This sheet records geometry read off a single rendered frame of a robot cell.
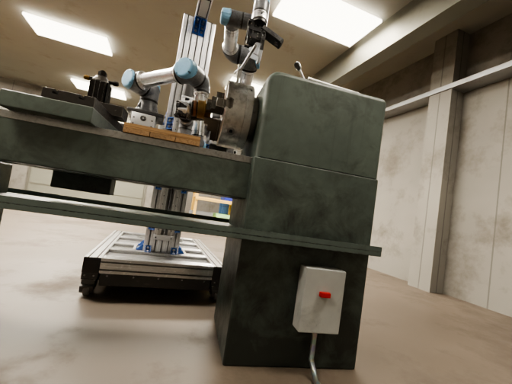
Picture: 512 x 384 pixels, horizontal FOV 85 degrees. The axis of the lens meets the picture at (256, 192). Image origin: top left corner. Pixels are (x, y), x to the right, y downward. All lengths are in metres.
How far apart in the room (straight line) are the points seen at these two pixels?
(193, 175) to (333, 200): 0.62
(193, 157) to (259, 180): 0.29
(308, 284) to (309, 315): 0.12
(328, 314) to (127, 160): 1.03
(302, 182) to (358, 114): 0.42
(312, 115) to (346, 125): 0.17
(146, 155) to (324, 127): 0.77
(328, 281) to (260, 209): 0.41
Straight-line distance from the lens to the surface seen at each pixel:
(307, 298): 1.23
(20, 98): 1.33
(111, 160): 1.25
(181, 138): 1.22
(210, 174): 1.21
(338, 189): 1.31
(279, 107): 1.27
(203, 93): 1.83
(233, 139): 1.33
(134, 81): 1.99
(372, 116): 1.46
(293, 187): 1.23
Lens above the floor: 0.64
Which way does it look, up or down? 4 degrees up
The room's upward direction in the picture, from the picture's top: 9 degrees clockwise
